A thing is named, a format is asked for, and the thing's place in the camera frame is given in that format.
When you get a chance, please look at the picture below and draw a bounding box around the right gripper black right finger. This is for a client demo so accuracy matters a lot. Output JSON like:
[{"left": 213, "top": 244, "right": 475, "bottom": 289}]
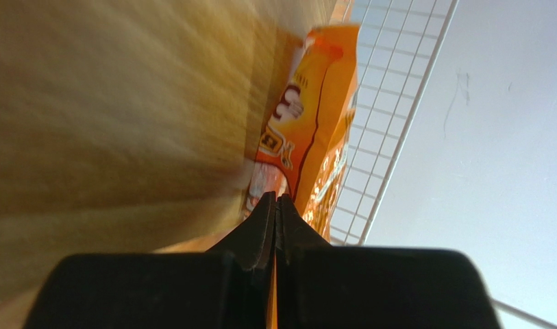
[{"left": 275, "top": 195, "right": 499, "bottom": 328}]

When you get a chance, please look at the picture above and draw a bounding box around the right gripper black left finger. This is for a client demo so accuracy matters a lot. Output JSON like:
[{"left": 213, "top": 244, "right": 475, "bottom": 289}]
[{"left": 25, "top": 192, "right": 276, "bottom": 328}]

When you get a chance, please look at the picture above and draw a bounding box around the orange razor bag vertical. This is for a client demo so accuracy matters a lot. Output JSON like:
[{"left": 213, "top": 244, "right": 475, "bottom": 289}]
[{"left": 241, "top": 23, "right": 361, "bottom": 329}]

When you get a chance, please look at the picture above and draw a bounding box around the white wire wooden shelf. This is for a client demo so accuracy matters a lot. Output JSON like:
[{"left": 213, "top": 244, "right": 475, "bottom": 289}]
[{"left": 0, "top": 1, "right": 557, "bottom": 328}]

